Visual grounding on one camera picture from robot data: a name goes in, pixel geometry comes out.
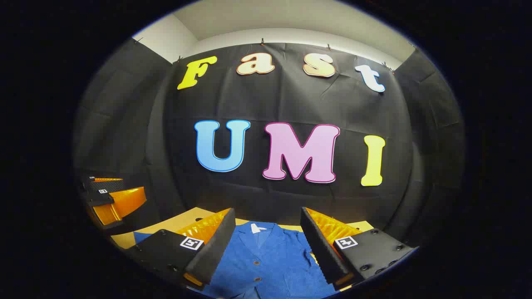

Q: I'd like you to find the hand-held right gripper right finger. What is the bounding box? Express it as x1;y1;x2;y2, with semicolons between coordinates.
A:
300;207;418;291

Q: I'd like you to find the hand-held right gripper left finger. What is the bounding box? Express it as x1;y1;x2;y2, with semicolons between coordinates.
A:
125;208;236;291

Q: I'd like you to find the blue button-up shirt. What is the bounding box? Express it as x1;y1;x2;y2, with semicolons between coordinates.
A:
134;221;338;299

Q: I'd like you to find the black backdrop cloth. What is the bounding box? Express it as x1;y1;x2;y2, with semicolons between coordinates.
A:
73;35;466;250

